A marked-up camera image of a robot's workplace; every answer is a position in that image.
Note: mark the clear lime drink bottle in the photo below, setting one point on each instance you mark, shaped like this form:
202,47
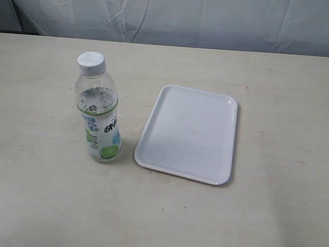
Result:
96,97

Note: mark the white wrinkled backdrop cloth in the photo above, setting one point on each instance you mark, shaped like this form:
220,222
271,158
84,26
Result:
272,26

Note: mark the white rectangular plastic tray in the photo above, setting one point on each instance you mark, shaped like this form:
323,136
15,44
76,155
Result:
190,133

